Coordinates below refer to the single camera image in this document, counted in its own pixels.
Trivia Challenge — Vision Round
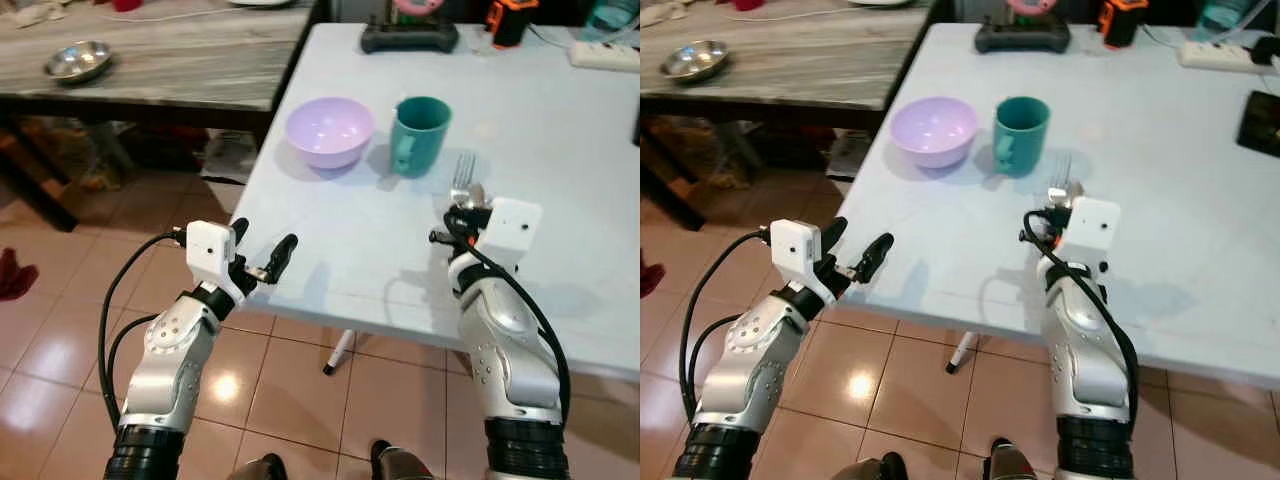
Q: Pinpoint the white plastic bag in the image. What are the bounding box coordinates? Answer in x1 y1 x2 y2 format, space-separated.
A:
824 130 872 182
199 130 262 187

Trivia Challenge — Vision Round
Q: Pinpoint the teal mug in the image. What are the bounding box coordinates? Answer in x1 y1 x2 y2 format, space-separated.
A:
993 96 1052 179
389 96 453 180

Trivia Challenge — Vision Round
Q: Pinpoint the white table leg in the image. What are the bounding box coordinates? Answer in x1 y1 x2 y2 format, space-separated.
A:
947 330 980 376
322 330 357 377

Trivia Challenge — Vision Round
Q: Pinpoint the purple plastic bowl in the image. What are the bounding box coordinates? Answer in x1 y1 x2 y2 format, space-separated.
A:
286 97 377 170
890 96 980 169

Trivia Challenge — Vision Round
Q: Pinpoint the grey wood grain table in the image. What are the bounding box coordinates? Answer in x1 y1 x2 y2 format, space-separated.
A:
640 0 937 233
0 0 323 235

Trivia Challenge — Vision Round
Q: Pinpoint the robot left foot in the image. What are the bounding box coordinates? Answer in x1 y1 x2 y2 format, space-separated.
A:
228 453 289 480
828 451 910 480

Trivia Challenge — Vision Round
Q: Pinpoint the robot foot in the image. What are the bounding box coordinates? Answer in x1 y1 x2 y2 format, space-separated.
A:
982 436 1042 480
828 451 910 480
369 439 437 480
228 453 289 480

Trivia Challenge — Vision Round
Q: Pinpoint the orange and black device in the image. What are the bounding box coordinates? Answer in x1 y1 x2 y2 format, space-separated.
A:
485 0 540 50
1096 0 1150 50

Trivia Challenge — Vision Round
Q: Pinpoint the small steel bowl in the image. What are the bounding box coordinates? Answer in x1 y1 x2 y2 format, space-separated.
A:
43 40 114 86
659 40 732 86

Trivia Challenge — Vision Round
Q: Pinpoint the white power strip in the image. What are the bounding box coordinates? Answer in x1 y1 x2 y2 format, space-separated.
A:
570 39 641 74
1177 39 1264 74

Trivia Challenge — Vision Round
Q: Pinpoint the black flat device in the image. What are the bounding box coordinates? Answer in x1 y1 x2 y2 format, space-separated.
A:
1235 89 1280 159

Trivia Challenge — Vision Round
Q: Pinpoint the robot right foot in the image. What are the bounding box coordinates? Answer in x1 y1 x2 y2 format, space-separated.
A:
369 439 437 480
982 436 1042 480

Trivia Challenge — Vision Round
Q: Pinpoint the clear teal bottle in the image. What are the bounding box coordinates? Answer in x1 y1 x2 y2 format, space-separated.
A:
581 0 641 42
1194 0 1257 42

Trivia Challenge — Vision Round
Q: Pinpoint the crumpled beige cloth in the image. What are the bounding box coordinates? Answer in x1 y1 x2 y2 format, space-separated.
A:
9 0 72 30
640 0 690 28

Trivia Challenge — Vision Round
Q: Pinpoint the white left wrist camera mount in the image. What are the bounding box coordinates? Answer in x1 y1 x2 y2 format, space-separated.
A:
187 221 238 302
769 219 824 302

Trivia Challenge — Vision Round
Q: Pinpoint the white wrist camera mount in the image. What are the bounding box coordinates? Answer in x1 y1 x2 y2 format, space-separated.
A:
187 221 238 302
1057 197 1122 277
477 197 544 273
769 219 824 302

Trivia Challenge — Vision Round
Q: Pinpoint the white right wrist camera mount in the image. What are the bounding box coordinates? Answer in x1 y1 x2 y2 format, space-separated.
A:
1057 197 1122 277
477 197 544 273

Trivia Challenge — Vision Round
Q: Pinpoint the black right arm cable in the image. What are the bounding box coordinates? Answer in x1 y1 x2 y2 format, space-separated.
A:
1021 208 1142 426
443 212 572 426

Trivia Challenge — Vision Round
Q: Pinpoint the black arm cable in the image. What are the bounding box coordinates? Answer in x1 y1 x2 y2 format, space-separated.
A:
443 212 572 426
678 228 773 426
97 229 191 431
1021 208 1142 426

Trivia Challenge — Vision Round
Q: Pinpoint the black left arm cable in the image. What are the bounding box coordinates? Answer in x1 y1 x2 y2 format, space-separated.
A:
678 228 773 426
97 229 191 431

